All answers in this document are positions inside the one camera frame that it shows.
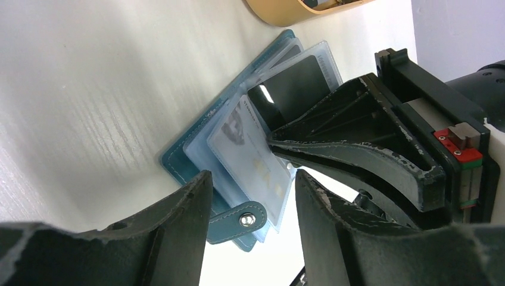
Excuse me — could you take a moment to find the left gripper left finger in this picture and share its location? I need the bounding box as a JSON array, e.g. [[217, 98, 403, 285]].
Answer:
[[1, 171, 213, 285]]

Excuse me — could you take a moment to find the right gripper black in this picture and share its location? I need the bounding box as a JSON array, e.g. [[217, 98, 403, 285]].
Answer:
[[268, 49, 501, 229]]

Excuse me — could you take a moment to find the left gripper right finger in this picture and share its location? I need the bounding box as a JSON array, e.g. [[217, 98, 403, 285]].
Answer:
[[295, 170, 504, 285]]

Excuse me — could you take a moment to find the blue leather card holder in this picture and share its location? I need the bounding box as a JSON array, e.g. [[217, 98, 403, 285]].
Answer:
[[161, 30, 342, 251]]

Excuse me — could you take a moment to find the grey card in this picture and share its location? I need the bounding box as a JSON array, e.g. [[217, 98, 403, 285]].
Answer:
[[207, 95, 291, 231]]

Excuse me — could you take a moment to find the tan oval card tray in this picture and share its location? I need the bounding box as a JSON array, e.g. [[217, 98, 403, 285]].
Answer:
[[245, 0, 372, 27]]

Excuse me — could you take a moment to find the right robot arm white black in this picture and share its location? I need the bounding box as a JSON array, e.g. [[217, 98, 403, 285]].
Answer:
[[268, 49, 504, 229]]

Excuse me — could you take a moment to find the silver edged black card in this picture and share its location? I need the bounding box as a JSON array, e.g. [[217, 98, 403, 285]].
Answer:
[[247, 55, 331, 131]]

